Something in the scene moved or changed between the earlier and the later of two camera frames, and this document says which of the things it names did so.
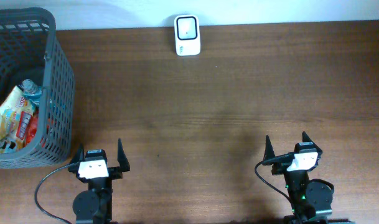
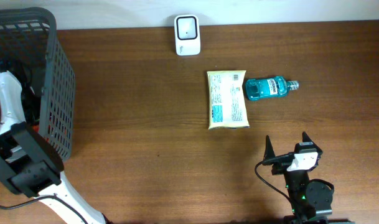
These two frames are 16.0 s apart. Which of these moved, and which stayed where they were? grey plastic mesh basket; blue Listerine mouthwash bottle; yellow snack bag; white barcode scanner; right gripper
Moved: blue Listerine mouthwash bottle; yellow snack bag
Stayed: white barcode scanner; grey plastic mesh basket; right gripper
